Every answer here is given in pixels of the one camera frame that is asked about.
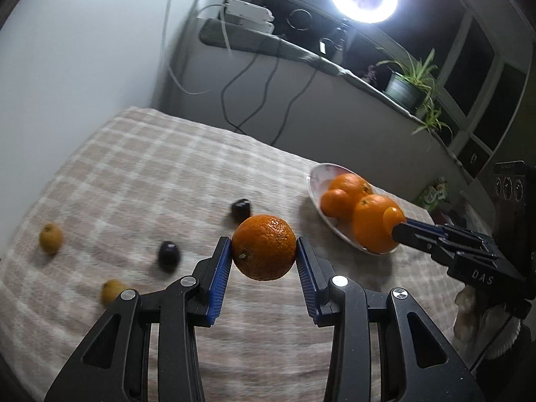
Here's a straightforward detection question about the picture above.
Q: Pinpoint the small orange kumquat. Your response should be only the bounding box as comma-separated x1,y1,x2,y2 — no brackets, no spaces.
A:
383,206,407,236

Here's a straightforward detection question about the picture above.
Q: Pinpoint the large orange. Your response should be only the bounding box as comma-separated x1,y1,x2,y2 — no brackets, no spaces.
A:
328,173,374,206
352,194,402,254

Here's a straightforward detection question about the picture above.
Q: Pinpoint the small tangerine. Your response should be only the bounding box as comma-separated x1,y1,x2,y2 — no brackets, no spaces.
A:
320,189,352,220
231,214,297,281

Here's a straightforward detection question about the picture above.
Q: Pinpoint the green snack bag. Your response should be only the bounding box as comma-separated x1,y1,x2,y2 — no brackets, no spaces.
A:
415,177,449,212

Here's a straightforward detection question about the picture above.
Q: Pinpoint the yellow kumquat near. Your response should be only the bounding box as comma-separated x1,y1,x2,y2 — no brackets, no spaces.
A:
101,279,127,308

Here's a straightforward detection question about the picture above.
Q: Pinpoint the yellow kumquat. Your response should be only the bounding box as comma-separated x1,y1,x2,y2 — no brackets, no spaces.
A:
39,222,64,255
101,279,127,308

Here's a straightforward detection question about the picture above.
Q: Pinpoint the dark plum near kumquats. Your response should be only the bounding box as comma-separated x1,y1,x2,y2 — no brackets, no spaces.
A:
157,241,181,272

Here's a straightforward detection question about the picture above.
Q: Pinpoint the floral white plate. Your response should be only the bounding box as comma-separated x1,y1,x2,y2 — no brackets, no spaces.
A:
306,162,380,256

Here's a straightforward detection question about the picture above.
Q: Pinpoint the yellow kumquat far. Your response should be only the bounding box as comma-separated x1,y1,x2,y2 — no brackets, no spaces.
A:
39,222,64,255

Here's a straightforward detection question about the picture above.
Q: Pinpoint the potted spider plant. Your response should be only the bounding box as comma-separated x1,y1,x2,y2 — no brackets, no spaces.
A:
375,48,453,137

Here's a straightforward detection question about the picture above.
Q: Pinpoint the beige plaid tablecloth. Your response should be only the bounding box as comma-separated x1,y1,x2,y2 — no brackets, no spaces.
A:
1,108,462,401

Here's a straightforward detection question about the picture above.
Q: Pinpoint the dark plum near plate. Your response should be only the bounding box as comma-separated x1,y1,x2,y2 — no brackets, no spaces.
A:
231,198,252,223

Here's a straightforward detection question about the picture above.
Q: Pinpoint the white power strip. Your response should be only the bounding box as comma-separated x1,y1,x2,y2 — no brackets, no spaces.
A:
225,0,274,35

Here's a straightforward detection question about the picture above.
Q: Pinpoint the white refrigerator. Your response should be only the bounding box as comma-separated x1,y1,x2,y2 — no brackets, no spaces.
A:
1,0,194,245

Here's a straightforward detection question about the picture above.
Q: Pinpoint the black cable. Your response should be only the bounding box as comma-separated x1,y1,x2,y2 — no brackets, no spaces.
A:
219,35,349,146

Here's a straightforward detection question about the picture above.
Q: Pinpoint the white cable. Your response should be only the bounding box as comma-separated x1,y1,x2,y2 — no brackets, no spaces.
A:
161,0,233,96

